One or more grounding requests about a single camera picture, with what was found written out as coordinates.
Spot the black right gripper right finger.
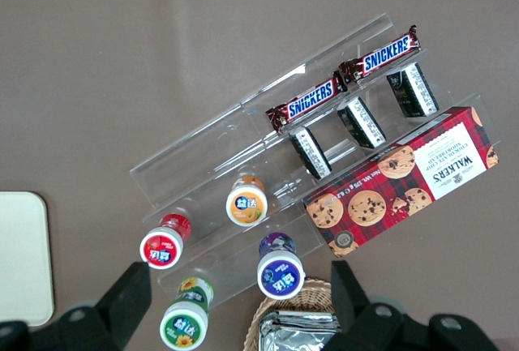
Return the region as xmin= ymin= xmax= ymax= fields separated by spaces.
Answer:
xmin=330 ymin=260 xmax=413 ymax=351

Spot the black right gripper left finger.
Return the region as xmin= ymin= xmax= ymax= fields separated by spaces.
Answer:
xmin=58 ymin=261 xmax=153 ymax=351

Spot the woven wicker basket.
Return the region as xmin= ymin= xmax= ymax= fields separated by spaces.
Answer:
xmin=243 ymin=278 xmax=337 ymax=351

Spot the silver foil wrapped sandwich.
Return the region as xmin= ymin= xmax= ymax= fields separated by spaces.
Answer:
xmin=257 ymin=310 xmax=341 ymax=351

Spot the cream plastic tray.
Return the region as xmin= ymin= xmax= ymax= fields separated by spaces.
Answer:
xmin=0 ymin=191 xmax=55 ymax=327

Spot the green gum bottle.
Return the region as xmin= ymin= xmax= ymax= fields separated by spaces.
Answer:
xmin=159 ymin=276 xmax=214 ymax=351

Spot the red gum bottle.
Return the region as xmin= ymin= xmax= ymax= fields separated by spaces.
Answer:
xmin=139 ymin=212 xmax=193 ymax=269

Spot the purple gum bottle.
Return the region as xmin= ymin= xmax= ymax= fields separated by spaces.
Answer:
xmin=256 ymin=232 xmax=306 ymax=300

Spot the red Walkers cookie box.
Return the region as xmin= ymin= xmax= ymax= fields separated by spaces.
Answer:
xmin=302 ymin=106 xmax=500 ymax=259

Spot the orange gum bottle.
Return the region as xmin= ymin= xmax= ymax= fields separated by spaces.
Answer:
xmin=225 ymin=176 xmax=268 ymax=227

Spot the small black white packet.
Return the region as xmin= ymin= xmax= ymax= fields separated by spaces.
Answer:
xmin=386 ymin=62 xmax=440 ymax=118
xmin=337 ymin=96 xmax=387 ymax=150
xmin=288 ymin=126 xmax=333 ymax=181

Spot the clear acrylic tiered display stand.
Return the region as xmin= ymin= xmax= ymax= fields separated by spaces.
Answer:
xmin=129 ymin=12 xmax=502 ymax=310

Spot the Snickers chocolate bar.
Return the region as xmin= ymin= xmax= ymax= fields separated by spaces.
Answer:
xmin=337 ymin=24 xmax=422 ymax=86
xmin=265 ymin=75 xmax=349 ymax=134

